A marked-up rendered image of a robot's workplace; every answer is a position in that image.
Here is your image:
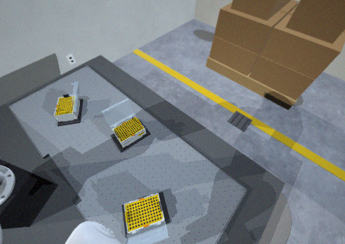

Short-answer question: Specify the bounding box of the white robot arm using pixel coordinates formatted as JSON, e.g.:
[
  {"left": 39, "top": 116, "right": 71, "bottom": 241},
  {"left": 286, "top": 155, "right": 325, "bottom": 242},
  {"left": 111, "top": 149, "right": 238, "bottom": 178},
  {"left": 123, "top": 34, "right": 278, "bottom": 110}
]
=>
[{"left": 0, "top": 165, "right": 121, "bottom": 244}]

